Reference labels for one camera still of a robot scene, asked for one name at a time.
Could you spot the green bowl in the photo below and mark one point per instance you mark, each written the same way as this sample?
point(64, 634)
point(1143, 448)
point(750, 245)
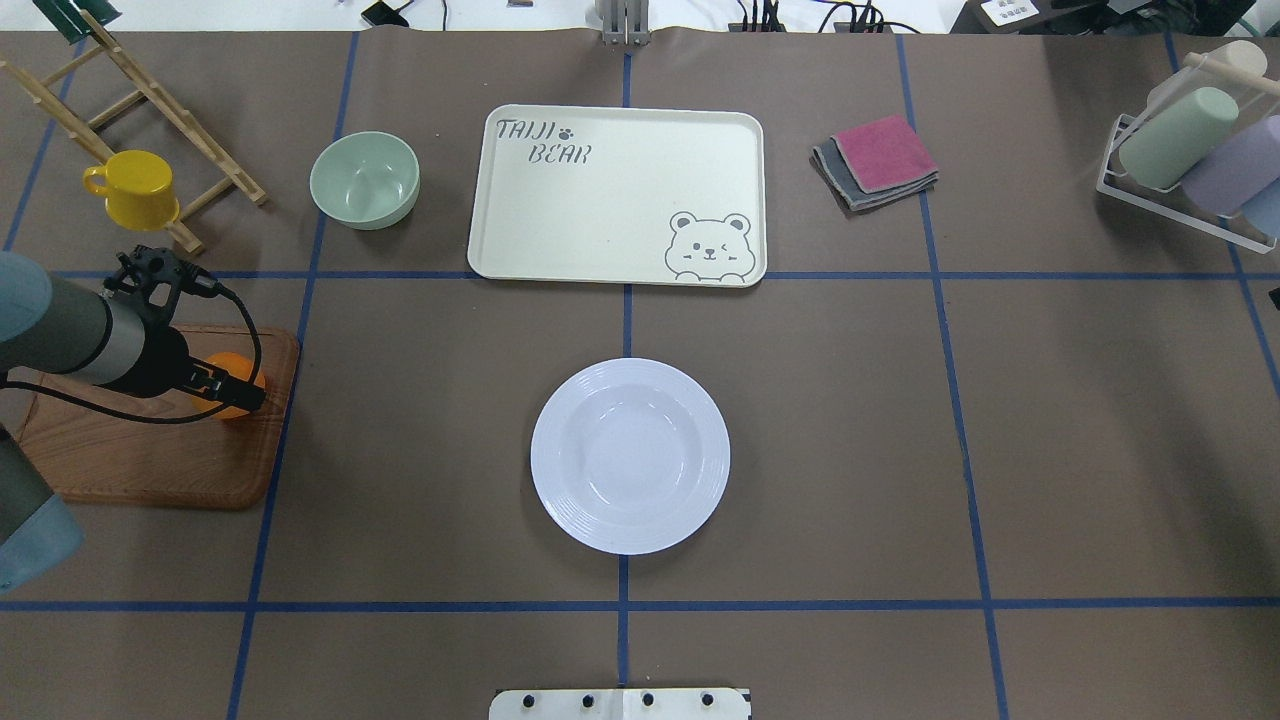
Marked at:
point(367, 181)

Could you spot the orange fruit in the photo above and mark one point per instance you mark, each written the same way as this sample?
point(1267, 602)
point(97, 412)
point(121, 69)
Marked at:
point(237, 365)

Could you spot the blue cup on rack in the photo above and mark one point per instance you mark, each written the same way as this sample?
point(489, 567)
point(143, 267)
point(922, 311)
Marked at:
point(1263, 210)

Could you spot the white wire cup rack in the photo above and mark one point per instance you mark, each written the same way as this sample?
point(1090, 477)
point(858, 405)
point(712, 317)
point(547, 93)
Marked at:
point(1256, 97)

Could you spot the green cup on rack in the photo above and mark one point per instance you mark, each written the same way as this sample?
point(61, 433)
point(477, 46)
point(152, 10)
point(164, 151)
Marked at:
point(1172, 142)

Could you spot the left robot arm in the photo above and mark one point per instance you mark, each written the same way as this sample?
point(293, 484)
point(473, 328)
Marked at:
point(121, 339)

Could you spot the yellow mug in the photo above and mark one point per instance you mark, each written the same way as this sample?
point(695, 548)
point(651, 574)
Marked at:
point(137, 188)

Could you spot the white round plate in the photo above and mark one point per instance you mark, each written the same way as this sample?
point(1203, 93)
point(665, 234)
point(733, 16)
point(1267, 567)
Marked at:
point(630, 456)

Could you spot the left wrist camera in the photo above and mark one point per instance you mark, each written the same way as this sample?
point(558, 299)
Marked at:
point(150, 282)

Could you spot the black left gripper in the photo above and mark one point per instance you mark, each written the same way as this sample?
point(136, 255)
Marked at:
point(163, 363)

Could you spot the wooden cutting board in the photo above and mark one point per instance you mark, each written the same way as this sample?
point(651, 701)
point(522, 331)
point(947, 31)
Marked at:
point(211, 464)

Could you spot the purple cup on rack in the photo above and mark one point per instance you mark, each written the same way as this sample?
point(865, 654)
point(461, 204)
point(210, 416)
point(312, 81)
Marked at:
point(1238, 169)

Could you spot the cream cup on rack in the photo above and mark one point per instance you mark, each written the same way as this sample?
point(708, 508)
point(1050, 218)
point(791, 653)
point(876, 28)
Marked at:
point(1239, 54)

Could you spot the pink folded cloth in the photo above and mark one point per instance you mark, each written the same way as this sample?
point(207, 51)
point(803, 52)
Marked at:
point(885, 154)

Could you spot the cream bear tray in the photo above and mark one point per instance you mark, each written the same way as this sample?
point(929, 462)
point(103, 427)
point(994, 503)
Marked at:
point(620, 195)

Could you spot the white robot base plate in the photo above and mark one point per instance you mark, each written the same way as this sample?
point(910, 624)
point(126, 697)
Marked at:
point(623, 703)

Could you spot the dark green cup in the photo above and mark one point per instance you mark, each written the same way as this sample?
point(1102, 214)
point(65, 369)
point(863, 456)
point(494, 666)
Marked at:
point(67, 16)

